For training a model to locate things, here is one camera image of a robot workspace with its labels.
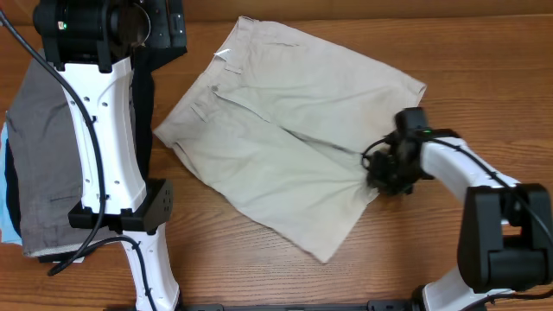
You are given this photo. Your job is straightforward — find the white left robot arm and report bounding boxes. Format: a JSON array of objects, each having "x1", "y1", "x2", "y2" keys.
[{"x1": 33, "y1": 0, "x2": 187, "y2": 310}]

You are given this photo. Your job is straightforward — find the light blue garment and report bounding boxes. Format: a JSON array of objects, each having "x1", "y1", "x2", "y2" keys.
[{"x1": 1, "y1": 124, "x2": 22, "y2": 245}]

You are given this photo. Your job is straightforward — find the beige shorts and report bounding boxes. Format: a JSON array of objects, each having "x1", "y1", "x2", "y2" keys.
[{"x1": 155, "y1": 16, "x2": 426, "y2": 263}]

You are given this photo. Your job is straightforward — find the black garment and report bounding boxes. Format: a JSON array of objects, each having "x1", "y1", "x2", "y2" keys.
[{"x1": 3, "y1": 42, "x2": 189, "y2": 263}]

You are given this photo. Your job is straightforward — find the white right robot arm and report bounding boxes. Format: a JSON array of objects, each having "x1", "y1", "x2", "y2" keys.
[{"x1": 360, "y1": 107, "x2": 552, "y2": 311}]

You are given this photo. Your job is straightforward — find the grey shorts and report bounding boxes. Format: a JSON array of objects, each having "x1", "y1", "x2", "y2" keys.
[{"x1": 6, "y1": 60, "x2": 91, "y2": 257}]

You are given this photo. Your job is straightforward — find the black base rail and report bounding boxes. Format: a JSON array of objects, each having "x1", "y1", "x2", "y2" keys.
[{"x1": 103, "y1": 298, "x2": 488, "y2": 311}]

